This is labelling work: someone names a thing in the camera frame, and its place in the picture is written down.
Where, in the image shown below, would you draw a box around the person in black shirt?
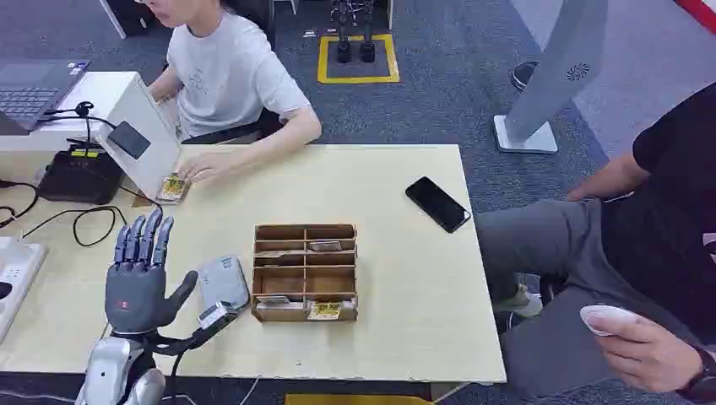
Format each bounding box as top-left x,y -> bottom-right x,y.
474,82 -> 716,405

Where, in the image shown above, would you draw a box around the white power strip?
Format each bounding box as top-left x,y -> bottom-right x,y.
0,236 -> 49,346

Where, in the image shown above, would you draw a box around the black cable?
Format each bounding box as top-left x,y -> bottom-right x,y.
0,178 -> 165,249

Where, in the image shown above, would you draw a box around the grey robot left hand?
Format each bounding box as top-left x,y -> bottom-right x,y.
104,208 -> 199,335

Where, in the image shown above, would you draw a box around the person's hand holding white object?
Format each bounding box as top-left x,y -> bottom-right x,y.
584,312 -> 705,395

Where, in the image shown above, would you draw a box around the person's hand over cards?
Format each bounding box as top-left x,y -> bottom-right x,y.
176,149 -> 239,186

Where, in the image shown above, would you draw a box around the black electronic box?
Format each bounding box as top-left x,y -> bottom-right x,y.
35,147 -> 125,206

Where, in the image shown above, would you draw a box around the pale shoe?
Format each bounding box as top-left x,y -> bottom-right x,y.
491,283 -> 545,321

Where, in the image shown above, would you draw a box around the wooden card box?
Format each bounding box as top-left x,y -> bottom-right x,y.
250,223 -> 360,325

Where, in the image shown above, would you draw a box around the black wrist watch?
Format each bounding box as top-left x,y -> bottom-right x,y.
675,345 -> 716,405

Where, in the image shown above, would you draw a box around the grey laptop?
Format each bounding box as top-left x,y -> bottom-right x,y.
0,59 -> 91,137

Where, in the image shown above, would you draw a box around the black shoe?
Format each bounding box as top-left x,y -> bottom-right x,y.
509,59 -> 541,92

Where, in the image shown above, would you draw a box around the white round object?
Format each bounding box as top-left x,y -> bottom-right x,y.
578,304 -> 639,338

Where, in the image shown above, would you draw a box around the black smartphone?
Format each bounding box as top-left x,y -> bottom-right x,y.
404,175 -> 473,235

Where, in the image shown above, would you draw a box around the grey card pouch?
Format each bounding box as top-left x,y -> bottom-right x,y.
198,255 -> 251,312

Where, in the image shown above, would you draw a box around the grey stand with white base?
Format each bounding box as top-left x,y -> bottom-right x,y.
493,0 -> 610,155

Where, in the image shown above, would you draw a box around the person in white shirt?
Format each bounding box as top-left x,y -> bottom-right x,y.
133,0 -> 323,186

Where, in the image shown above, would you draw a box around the red strip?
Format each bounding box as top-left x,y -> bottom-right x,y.
672,0 -> 716,35

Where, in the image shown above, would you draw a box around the yellow printed card stack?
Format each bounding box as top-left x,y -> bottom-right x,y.
155,171 -> 192,204

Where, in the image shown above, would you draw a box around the yellow floor tape square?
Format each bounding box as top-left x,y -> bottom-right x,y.
317,33 -> 402,85

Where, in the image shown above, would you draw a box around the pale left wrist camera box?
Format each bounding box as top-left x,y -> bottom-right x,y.
197,301 -> 240,332

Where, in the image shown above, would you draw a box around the white box with black patch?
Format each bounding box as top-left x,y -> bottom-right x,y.
94,71 -> 184,203

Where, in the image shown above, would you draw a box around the black robot legs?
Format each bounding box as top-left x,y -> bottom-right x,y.
329,0 -> 378,65

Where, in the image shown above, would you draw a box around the yellow printed card in box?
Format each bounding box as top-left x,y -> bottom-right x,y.
306,300 -> 344,322

